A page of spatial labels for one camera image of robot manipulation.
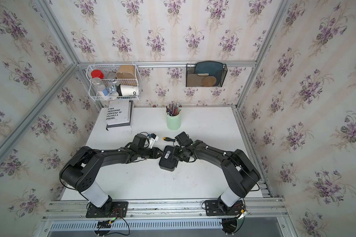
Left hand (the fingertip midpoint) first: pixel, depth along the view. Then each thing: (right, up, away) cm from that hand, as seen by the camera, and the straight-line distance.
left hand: (165, 156), depth 89 cm
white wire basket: (-34, +47, +4) cm, 58 cm away
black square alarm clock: (+2, -3, -3) cm, 4 cm away
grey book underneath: (-32, +19, +16) cm, 40 cm away
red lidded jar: (-44, +52, +3) cm, 68 cm away
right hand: (+6, 0, -1) cm, 6 cm away
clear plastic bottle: (-41, +43, +1) cm, 59 cm away
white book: (-36, +28, +18) cm, 49 cm away
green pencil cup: (+5, +20, +10) cm, 23 cm away
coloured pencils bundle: (+4, +29, +12) cm, 32 cm away
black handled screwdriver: (+1, +9, +10) cm, 14 cm away
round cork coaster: (+29, +48, +9) cm, 57 cm away
